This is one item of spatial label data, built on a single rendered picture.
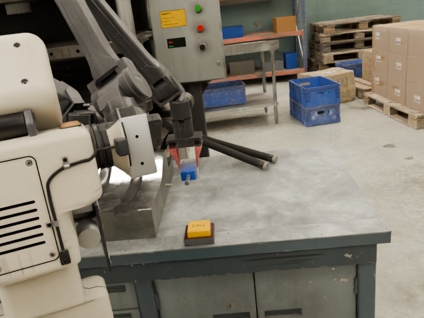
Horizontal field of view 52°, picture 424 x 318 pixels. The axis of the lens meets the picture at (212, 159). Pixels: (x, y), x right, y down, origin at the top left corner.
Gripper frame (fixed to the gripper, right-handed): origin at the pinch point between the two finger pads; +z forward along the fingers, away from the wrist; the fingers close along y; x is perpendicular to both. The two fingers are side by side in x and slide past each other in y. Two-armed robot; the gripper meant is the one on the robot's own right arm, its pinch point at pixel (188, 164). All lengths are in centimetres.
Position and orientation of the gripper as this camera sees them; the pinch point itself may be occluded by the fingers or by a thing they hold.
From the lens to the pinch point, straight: 129.3
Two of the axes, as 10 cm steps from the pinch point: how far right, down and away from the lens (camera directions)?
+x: -0.1, 3.4, -9.4
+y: -9.9, 1.0, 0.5
